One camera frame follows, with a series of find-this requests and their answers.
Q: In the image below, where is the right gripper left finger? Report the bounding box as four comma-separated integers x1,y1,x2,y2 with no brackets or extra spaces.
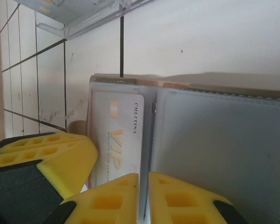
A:
57,172,140,224

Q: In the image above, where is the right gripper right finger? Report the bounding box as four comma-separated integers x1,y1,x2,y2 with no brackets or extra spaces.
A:
148,172,248,224

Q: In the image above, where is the grey metal plate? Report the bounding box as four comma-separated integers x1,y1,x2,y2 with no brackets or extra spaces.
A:
69,73,280,224

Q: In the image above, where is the clear acrylic card stand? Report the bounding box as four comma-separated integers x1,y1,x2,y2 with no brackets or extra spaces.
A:
16,0,154,40

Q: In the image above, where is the white VIP card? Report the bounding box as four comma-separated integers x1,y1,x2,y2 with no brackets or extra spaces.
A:
88,90,145,189

